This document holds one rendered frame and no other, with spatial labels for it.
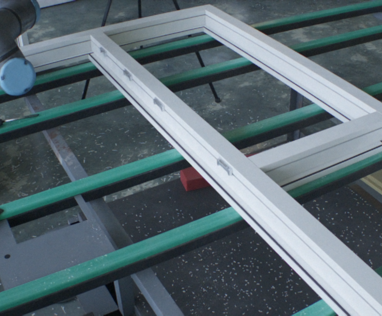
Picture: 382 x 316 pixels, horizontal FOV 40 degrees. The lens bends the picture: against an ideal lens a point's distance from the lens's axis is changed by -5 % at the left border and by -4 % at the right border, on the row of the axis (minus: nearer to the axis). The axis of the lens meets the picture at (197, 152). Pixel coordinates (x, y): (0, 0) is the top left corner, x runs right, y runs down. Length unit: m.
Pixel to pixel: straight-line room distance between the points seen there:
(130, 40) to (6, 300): 1.07
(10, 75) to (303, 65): 0.76
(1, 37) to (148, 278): 0.67
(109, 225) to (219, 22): 0.93
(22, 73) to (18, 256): 0.47
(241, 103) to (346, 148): 2.02
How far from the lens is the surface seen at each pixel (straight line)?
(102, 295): 1.34
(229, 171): 1.07
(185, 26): 1.87
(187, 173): 1.57
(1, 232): 1.11
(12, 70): 1.32
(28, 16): 1.43
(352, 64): 3.84
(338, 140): 1.19
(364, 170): 1.26
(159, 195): 1.56
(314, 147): 1.15
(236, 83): 3.43
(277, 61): 1.58
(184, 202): 1.53
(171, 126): 1.29
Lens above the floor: 1.56
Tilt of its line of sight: 34 degrees down
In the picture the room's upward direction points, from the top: 1 degrees counter-clockwise
